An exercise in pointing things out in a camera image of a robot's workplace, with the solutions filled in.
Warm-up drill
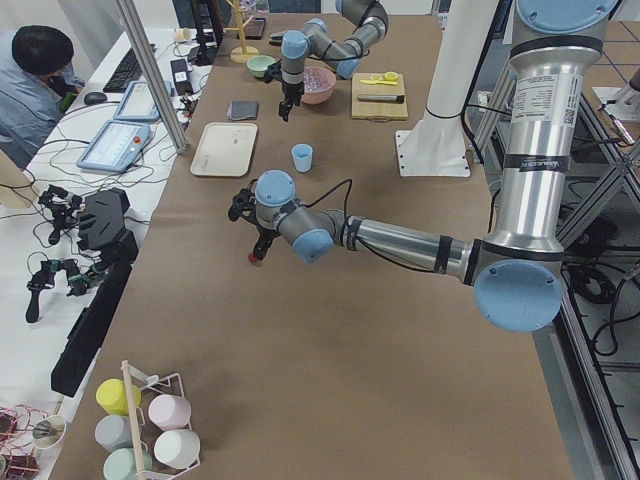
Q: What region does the metal ice scoop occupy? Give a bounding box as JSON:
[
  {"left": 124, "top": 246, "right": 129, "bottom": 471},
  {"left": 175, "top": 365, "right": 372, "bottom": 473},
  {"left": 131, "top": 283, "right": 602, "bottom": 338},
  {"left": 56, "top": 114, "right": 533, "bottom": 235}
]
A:
[{"left": 268, "top": 31, "right": 285, "bottom": 45}]

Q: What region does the person in blue shirt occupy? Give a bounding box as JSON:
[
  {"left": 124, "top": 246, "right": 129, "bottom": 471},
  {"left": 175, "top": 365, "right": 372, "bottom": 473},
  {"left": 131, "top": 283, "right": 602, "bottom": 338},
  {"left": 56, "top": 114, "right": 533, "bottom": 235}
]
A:
[{"left": 1, "top": 25, "right": 85, "bottom": 169}]

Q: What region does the yellow plastic knife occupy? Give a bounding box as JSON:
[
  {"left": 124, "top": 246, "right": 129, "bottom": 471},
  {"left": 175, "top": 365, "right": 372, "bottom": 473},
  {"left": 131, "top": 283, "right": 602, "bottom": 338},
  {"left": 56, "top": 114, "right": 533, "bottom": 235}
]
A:
[{"left": 359, "top": 78, "right": 398, "bottom": 86}]

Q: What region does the black bar device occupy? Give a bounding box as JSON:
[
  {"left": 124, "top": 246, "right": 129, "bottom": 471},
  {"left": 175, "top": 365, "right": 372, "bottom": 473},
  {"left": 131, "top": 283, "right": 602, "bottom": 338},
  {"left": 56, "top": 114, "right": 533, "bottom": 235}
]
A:
[{"left": 50, "top": 228, "right": 138, "bottom": 397}]

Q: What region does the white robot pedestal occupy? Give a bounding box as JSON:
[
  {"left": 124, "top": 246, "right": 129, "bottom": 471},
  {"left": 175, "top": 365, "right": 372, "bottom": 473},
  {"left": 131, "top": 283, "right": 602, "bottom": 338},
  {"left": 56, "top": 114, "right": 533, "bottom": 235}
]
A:
[{"left": 396, "top": 0, "right": 499, "bottom": 177}]

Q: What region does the teach pendant far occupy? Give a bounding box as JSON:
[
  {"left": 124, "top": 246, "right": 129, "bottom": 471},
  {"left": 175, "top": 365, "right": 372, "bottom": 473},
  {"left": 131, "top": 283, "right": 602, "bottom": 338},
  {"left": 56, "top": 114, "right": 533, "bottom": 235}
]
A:
[{"left": 113, "top": 81, "right": 160, "bottom": 123}]

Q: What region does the aluminium frame post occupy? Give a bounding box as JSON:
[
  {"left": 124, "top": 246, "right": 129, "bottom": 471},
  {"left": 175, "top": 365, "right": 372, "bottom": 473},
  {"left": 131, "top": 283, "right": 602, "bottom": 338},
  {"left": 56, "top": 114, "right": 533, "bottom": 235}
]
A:
[{"left": 115, "top": 0, "right": 187, "bottom": 154}]

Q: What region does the black computer mouse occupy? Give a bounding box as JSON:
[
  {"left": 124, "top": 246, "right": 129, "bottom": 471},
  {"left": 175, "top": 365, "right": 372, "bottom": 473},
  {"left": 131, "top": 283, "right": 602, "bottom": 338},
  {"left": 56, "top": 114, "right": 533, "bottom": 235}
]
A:
[{"left": 83, "top": 91, "right": 108, "bottom": 106}]

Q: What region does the teach pendant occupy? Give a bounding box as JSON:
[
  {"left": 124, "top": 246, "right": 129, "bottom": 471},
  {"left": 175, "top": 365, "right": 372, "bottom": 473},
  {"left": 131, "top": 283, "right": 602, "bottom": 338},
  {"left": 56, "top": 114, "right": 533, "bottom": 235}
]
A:
[
  {"left": 113, "top": 81, "right": 160, "bottom": 123},
  {"left": 76, "top": 120, "right": 151, "bottom": 173}
]

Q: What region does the blue plastic cup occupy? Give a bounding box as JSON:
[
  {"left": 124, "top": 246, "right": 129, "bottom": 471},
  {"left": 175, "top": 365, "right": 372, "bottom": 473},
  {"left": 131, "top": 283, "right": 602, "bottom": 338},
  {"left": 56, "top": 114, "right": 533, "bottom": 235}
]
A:
[{"left": 291, "top": 143, "right": 314, "bottom": 173}]

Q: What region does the black keyboard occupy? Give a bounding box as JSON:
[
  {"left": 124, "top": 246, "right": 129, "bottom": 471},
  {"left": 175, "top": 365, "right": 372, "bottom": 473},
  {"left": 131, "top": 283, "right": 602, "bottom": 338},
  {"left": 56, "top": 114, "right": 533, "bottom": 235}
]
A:
[{"left": 102, "top": 48, "right": 143, "bottom": 94}]

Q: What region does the yellow cup on rack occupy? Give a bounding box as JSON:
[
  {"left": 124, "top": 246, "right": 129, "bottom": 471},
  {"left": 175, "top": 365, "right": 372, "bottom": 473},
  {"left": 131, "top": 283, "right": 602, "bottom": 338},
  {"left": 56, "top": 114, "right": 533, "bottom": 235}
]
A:
[{"left": 95, "top": 378, "right": 129, "bottom": 416}]

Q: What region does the white cup rack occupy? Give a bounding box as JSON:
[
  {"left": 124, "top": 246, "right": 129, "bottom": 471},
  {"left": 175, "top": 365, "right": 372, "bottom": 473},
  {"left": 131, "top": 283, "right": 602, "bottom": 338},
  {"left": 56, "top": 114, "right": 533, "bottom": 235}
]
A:
[{"left": 120, "top": 360, "right": 202, "bottom": 479}]

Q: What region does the green bowl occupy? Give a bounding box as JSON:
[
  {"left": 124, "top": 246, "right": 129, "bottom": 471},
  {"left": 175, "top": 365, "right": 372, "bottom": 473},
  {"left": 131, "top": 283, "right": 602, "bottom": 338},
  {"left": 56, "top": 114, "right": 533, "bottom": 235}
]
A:
[{"left": 246, "top": 55, "right": 276, "bottom": 79}]

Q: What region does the pink bowl of ice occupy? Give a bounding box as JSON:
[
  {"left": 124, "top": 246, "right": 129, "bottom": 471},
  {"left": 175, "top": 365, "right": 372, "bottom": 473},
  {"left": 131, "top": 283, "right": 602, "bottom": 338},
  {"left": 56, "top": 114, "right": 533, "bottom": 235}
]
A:
[{"left": 301, "top": 66, "right": 336, "bottom": 105}]

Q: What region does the green cup on rack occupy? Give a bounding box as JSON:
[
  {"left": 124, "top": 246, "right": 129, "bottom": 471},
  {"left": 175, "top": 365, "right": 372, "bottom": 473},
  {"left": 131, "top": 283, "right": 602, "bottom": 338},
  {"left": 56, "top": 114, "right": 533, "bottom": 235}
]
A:
[{"left": 102, "top": 448, "right": 137, "bottom": 480}]

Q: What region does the wooden cutting board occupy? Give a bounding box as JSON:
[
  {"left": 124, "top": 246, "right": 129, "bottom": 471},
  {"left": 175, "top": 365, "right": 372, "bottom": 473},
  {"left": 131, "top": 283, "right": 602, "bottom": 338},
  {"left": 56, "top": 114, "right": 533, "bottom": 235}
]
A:
[{"left": 351, "top": 71, "right": 408, "bottom": 120}]

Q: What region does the white cup on rack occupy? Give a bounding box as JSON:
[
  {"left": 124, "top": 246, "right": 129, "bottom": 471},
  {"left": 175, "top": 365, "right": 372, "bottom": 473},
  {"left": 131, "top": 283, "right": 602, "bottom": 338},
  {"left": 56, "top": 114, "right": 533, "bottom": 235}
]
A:
[{"left": 154, "top": 429, "right": 201, "bottom": 469}]

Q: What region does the grey folded cloth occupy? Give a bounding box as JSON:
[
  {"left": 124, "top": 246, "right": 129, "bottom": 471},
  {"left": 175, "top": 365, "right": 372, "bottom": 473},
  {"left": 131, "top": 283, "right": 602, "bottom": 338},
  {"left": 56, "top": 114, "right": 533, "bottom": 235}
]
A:
[{"left": 227, "top": 100, "right": 259, "bottom": 121}]

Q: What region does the grey cup on rack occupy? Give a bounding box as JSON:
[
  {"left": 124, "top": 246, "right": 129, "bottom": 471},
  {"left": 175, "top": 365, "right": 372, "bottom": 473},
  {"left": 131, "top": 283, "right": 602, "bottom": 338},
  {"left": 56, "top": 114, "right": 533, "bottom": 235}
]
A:
[{"left": 94, "top": 414, "right": 133, "bottom": 452}]

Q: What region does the wooden glass rack stand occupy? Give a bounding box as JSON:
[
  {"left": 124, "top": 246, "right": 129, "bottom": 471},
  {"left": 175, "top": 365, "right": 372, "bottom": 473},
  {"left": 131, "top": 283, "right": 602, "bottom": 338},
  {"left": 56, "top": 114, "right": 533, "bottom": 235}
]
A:
[{"left": 224, "top": 0, "right": 260, "bottom": 64}]

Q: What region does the pink cup on rack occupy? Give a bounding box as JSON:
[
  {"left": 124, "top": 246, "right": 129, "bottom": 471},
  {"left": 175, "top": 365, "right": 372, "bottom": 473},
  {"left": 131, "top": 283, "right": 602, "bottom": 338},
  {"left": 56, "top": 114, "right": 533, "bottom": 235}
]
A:
[{"left": 148, "top": 394, "right": 192, "bottom": 431}]

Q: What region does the teach pendant near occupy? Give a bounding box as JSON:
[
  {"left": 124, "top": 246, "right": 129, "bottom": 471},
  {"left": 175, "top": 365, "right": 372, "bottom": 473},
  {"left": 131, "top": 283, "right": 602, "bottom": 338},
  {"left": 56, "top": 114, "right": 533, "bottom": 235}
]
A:
[{"left": 76, "top": 120, "right": 151, "bottom": 173}]

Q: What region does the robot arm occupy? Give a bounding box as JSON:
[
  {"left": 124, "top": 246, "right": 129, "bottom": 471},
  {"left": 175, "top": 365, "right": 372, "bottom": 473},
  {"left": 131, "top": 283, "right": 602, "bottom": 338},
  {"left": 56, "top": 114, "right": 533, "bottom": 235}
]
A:
[
  {"left": 265, "top": 0, "right": 389, "bottom": 120},
  {"left": 246, "top": 1, "right": 616, "bottom": 332}
]

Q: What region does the cream rabbit tray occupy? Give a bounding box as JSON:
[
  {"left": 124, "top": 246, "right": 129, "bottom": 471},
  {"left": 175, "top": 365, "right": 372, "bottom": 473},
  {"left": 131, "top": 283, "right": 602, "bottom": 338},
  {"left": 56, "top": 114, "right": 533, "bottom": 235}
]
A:
[{"left": 190, "top": 122, "right": 258, "bottom": 177}]

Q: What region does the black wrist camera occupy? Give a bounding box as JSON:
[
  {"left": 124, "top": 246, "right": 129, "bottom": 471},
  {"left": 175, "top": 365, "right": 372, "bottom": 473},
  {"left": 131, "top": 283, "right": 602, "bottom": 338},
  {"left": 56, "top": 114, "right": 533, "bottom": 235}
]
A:
[
  {"left": 263, "top": 60, "right": 283, "bottom": 84},
  {"left": 228, "top": 179, "right": 257, "bottom": 225}
]

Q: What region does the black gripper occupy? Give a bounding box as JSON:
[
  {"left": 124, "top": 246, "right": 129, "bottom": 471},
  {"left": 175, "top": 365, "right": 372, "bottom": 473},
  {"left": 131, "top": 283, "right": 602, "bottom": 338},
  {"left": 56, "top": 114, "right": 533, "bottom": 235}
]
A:
[
  {"left": 278, "top": 81, "right": 304, "bottom": 122},
  {"left": 251, "top": 217, "right": 280, "bottom": 262}
]

